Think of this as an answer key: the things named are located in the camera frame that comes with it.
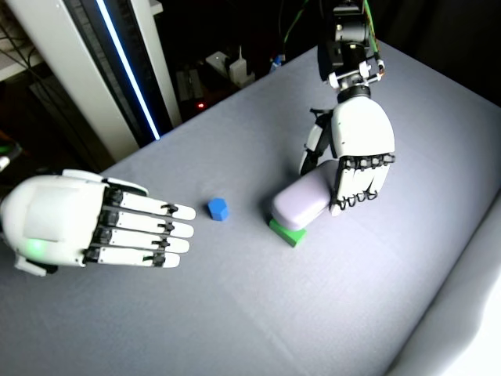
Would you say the blue hexagonal block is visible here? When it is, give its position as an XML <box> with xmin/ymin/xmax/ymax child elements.
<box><xmin>207</xmin><ymin>197</ymin><xmax>231</xmax><ymax>222</ymax></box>

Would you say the grey table cloth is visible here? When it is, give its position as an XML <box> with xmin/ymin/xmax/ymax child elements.
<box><xmin>0</xmin><ymin>38</ymin><xmax>501</xmax><ymax>376</ymax></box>

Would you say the lavender rounded case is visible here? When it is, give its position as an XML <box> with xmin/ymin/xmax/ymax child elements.
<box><xmin>272</xmin><ymin>160</ymin><xmax>341</xmax><ymax>230</ymax></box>

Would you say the white column with blue light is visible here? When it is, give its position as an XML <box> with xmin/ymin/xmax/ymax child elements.
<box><xmin>5</xmin><ymin>0</ymin><xmax>183</xmax><ymax>164</ymax></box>

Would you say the black device with red light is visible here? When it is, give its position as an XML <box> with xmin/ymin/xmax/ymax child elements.
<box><xmin>175</xmin><ymin>69</ymin><xmax>209</xmax><ymax>114</ymax></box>

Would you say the white plug adapter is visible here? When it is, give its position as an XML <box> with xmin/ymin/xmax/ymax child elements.
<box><xmin>229</xmin><ymin>45</ymin><xmax>256</xmax><ymax>88</ymax></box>

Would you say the green and orange cable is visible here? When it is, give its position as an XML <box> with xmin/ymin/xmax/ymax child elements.
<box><xmin>362</xmin><ymin>0</ymin><xmax>384</xmax><ymax>54</ymax></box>

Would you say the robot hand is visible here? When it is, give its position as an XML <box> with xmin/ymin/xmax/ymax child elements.
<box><xmin>0</xmin><ymin>168</ymin><xmax>196</xmax><ymax>277</ymax></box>
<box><xmin>299</xmin><ymin>96</ymin><xmax>396</xmax><ymax>217</ymax></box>

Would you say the green block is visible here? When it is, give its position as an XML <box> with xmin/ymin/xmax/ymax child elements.
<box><xmin>269</xmin><ymin>219</ymin><xmax>307</xmax><ymax>248</ymax></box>

